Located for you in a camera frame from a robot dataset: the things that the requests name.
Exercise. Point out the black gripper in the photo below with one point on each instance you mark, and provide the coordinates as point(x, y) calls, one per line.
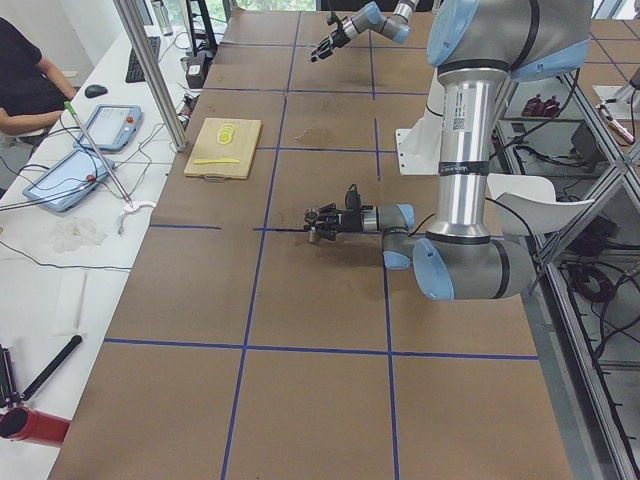
point(339, 35)
point(349, 220)

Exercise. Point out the steel jigger measuring cup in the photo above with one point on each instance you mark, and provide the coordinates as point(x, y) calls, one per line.
point(310, 219)

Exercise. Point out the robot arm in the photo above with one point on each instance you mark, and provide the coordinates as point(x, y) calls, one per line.
point(473, 46)
point(395, 27)

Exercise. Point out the yellow plastic knife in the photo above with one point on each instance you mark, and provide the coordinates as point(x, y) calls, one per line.
point(222, 160)

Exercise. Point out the bamboo cutting board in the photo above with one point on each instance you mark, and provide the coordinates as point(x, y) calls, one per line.
point(243, 145)

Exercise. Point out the white plastic chair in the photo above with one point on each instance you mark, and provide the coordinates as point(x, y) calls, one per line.
point(534, 199)

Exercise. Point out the far teach pendant tablet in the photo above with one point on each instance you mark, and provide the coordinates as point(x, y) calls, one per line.
point(112, 127)

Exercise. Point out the teach pendant tablet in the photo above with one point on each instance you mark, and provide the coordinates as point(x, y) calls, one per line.
point(112, 127)
point(67, 182)

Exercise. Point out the black computer mouse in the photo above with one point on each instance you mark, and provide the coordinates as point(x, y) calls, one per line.
point(95, 90)

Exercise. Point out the near teach pendant tablet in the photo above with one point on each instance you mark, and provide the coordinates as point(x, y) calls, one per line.
point(67, 182)

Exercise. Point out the seated person black shirt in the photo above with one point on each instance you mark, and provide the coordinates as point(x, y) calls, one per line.
point(33, 89)

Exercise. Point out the red cylinder bottle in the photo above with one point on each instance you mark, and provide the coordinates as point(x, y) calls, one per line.
point(33, 426)

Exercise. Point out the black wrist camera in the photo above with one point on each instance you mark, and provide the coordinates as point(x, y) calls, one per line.
point(353, 199)

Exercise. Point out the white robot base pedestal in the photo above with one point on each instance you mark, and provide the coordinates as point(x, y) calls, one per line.
point(418, 148)

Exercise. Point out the aluminium frame post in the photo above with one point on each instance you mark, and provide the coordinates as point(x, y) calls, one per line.
point(133, 26)

